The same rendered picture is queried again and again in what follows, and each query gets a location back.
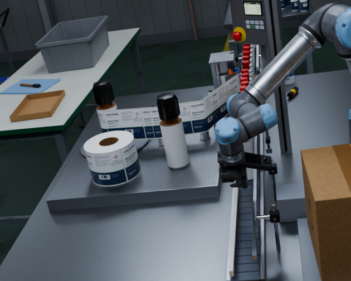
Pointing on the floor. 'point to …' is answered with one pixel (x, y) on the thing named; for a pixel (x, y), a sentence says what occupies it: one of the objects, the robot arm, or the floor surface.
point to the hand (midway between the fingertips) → (247, 184)
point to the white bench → (39, 132)
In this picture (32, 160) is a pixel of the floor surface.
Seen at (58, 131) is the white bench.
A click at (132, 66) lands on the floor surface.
